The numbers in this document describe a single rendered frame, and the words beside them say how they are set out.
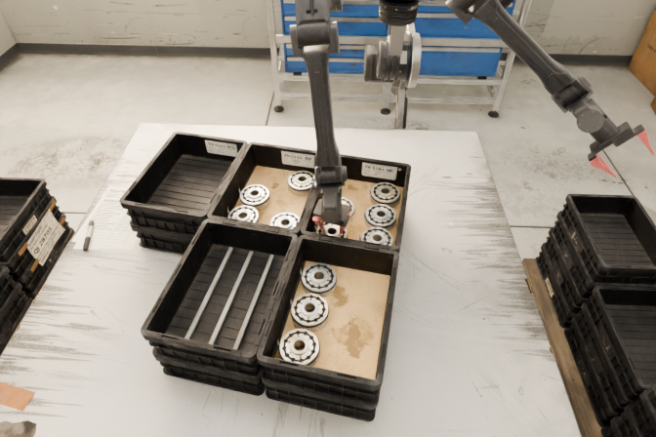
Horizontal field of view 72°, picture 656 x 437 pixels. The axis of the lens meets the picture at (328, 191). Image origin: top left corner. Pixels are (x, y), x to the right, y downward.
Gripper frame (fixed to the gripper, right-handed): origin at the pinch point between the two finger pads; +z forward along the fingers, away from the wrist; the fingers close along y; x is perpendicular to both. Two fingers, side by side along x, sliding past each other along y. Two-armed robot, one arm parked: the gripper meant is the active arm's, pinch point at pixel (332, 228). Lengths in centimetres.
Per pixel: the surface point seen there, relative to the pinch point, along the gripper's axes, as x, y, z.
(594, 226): 67, 99, 40
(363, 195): 21.9, 5.0, 5.0
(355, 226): 6.6, 6.2, 4.3
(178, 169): 15, -66, 5
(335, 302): -23.3, 8.2, 3.0
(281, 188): 16.4, -24.1, 4.9
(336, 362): -40.1, 13.5, 2.2
